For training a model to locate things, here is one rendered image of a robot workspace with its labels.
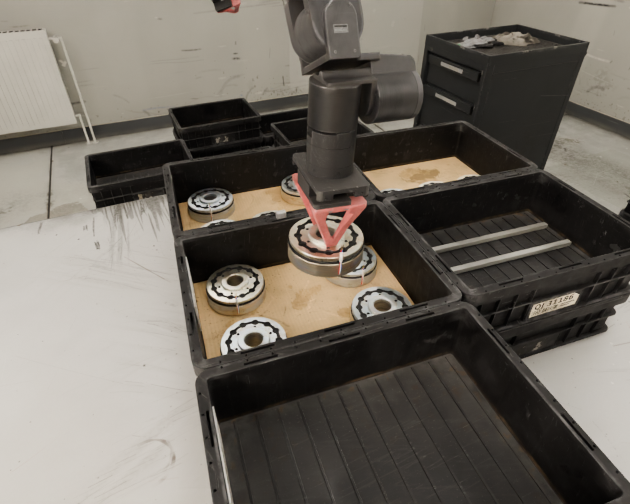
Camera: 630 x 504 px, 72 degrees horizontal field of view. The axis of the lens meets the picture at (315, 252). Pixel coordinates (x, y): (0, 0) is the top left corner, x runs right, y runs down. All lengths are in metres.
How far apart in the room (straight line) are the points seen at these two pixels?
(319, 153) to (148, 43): 3.23
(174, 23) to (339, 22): 3.23
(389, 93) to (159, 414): 0.63
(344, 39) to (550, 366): 0.72
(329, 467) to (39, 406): 0.54
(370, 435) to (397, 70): 0.46
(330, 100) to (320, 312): 0.40
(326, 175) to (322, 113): 0.07
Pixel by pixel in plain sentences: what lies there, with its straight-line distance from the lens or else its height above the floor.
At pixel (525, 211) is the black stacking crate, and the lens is 1.13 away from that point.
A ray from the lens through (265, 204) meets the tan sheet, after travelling 1.05.
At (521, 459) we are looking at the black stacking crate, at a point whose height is 0.83.
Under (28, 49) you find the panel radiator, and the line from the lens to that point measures 3.57.
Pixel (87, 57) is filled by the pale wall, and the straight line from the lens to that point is 3.68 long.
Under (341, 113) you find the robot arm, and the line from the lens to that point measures 0.48.
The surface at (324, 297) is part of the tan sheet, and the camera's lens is 0.79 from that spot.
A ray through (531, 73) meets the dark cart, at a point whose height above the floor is 0.80.
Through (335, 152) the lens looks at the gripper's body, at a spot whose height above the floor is 1.17.
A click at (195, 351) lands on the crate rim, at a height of 0.93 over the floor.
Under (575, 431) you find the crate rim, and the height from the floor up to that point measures 0.92.
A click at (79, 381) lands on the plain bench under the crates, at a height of 0.70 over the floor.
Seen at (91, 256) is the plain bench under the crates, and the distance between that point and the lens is 1.22.
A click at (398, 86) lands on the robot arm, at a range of 0.51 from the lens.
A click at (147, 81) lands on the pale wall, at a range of 3.74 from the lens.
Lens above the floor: 1.38
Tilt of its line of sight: 38 degrees down
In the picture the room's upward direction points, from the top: straight up
